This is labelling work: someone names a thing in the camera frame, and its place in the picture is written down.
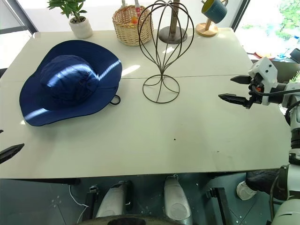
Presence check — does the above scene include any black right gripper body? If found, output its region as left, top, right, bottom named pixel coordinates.
left=247, top=73, right=265, bottom=106

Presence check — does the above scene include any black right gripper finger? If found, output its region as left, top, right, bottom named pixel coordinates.
left=218, top=93, right=254, bottom=110
left=230, top=75, right=251, bottom=85

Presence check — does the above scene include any wooden mug stand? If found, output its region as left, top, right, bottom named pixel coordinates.
left=195, top=19, right=219, bottom=37

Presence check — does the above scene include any blue wide-brim hat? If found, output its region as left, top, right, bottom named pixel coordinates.
left=19, top=40, right=123, bottom=128

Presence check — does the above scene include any dark tablet-like object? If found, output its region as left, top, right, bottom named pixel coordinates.
left=289, top=48, right=300, bottom=63

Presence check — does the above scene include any teal mug with yellow inside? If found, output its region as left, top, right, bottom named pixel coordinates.
left=201, top=0, right=229, bottom=24

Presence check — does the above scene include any wooden pole with grey base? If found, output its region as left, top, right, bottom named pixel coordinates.
left=158, top=0, right=188, bottom=44

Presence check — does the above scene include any silver left robot foot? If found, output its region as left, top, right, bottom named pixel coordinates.
left=95, top=180, right=133, bottom=219

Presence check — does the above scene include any silver robot foot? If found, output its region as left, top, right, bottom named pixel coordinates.
left=95, top=180, right=133, bottom=219
left=163, top=175, right=194, bottom=222

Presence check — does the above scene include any silver right robot foot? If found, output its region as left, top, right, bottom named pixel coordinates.
left=163, top=175, right=194, bottom=222

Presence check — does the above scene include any woven wicker basket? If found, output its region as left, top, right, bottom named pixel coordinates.
left=112, top=4, right=154, bottom=47

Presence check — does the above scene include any white ribbed plant pot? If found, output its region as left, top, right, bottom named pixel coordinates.
left=68, top=17, right=93, bottom=39

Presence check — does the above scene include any green potted plant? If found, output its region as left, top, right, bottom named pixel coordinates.
left=46, top=0, right=88, bottom=23

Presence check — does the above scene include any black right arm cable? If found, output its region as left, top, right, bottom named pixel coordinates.
left=250, top=86, right=300, bottom=125

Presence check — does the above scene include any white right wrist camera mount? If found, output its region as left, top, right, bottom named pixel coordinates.
left=248, top=56, right=278, bottom=106

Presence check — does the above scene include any dark wire hat stand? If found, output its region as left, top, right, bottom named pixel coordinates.
left=137, top=0, right=195, bottom=103

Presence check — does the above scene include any thin white cord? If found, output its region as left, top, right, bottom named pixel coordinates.
left=68, top=184, right=90, bottom=223

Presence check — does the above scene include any black table leg bracket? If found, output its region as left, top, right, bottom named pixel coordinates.
left=205, top=187, right=235, bottom=225
left=84, top=185, right=99, bottom=220

